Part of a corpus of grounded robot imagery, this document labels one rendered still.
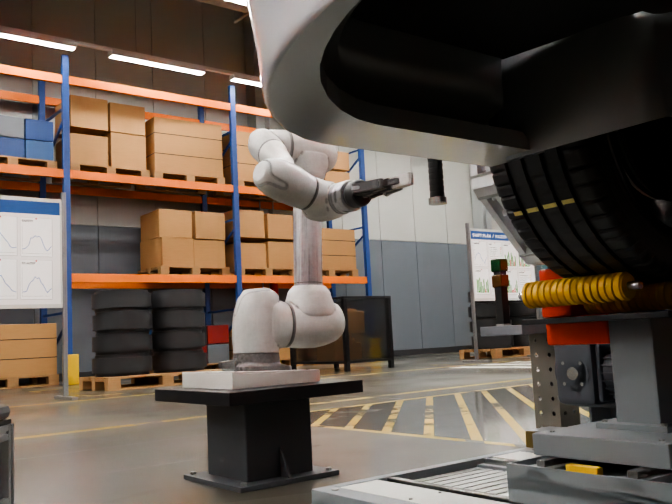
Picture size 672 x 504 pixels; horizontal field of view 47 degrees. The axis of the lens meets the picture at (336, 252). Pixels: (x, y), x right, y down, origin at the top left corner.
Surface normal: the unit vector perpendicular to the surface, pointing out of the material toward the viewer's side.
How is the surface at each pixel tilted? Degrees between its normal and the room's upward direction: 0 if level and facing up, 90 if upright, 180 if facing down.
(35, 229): 90
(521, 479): 90
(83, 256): 90
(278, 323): 90
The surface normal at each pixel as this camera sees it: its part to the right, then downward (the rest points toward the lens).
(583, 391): -0.80, -0.03
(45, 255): 0.61, -0.12
